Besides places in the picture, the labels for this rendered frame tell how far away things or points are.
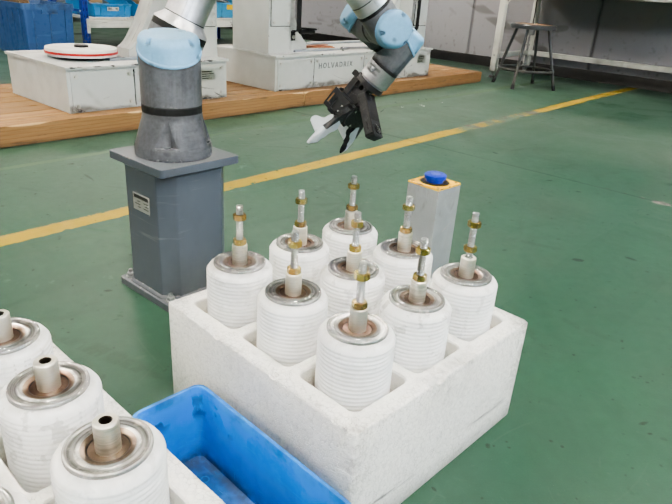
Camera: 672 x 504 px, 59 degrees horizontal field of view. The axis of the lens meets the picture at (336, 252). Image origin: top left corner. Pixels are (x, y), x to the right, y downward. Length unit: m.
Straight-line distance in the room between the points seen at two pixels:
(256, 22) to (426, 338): 2.83
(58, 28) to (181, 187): 4.12
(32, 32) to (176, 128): 4.01
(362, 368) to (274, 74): 2.77
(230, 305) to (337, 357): 0.22
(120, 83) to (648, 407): 2.34
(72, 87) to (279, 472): 2.17
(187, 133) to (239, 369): 0.54
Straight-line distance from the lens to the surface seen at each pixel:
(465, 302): 0.87
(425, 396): 0.78
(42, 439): 0.65
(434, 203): 1.08
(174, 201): 1.20
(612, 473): 1.03
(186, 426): 0.88
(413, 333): 0.79
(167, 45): 1.18
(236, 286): 0.85
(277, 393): 0.77
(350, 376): 0.72
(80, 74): 2.73
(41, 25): 5.19
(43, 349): 0.75
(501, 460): 0.98
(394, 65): 1.46
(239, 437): 0.82
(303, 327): 0.78
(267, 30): 3.40
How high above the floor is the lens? 0.63
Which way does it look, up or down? 24 degrees down
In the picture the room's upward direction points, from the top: 4 degrees clockwise
